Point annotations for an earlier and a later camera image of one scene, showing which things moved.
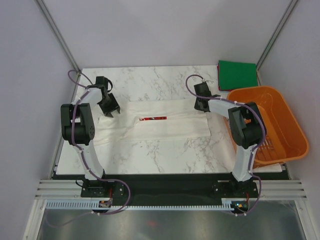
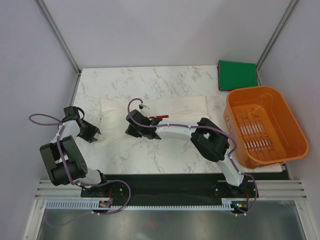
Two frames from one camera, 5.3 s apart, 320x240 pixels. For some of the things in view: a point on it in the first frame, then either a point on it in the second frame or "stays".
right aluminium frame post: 286,16 stays
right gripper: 197,106 -> 130,131
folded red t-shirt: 218,76 stays
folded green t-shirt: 234,74 stays
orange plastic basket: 284,141 stays
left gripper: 114,107 -> 93,130
